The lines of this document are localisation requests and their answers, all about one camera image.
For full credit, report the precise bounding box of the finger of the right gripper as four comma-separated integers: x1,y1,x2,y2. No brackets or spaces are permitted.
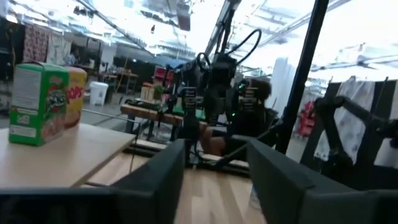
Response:
238,83,261,114
178,86,201,141

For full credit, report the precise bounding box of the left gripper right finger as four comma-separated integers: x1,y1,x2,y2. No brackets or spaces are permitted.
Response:
247,138,315,224

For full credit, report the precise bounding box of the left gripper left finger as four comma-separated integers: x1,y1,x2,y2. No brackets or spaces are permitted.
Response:
108,138,187,224

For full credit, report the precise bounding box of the yellow Pops cereal box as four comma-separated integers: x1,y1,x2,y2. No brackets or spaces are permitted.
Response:
63,66,88,129

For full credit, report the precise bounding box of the green Apple Jacks box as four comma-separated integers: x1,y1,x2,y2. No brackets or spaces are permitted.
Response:
8,62,71,147

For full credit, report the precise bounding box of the person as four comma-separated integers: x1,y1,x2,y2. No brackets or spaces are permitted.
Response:
198,77,279,157

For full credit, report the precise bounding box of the wooden background table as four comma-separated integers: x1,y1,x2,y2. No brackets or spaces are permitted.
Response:
120,103,208,141

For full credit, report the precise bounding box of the red storage rack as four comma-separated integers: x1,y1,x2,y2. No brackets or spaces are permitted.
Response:
154,65,175,86

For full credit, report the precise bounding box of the red hanging item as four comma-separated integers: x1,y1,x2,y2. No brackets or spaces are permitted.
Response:
296,101,316,138

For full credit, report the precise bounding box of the white hanging cloth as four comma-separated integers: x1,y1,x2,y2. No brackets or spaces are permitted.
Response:
313,76,398,169

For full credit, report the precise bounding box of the white bin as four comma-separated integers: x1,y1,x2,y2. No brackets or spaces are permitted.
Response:
89,81,109,107

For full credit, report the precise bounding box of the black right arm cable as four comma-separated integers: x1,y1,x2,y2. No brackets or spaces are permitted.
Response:
195,28,262,71

